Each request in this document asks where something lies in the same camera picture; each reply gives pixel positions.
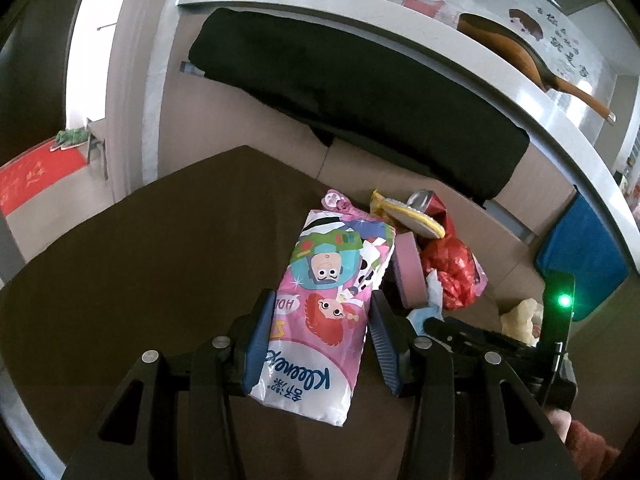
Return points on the red doormat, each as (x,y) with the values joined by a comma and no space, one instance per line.
(40,175)

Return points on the small pink wrapper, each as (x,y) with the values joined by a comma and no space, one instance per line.
(340,202)

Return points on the red plastic bag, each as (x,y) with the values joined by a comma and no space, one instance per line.
(452,270)

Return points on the grey metal rack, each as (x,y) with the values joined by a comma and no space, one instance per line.
(97,145)

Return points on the person's right hand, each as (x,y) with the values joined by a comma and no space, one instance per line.
(559,425)

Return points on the green slippers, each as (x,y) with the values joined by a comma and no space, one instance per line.
(70,139)

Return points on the silver red foil wrapper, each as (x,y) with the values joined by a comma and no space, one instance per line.
(430,200)

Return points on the grey table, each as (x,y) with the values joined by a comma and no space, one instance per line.
(400,40)

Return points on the cartoon printed tissue pack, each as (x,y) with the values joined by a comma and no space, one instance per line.
(320,310)

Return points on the black seat cushion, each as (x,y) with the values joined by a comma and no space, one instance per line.
(350,90)

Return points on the crumpled white blue paper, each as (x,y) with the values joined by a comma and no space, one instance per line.
(432,290)

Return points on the bin with cream liner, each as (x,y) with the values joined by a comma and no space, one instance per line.
(520,317)

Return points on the person's right forearm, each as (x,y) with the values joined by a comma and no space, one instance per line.
(592,452)

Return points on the pink sponge block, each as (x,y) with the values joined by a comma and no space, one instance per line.
(407,270)

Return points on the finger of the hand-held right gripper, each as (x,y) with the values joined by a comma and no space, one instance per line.
(480,335)

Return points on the blue seat cushion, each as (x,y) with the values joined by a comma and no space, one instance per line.
(585,255)

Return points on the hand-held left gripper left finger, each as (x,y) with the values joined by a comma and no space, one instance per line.
(262,345)

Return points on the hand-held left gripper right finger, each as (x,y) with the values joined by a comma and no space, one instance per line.
(382,345)

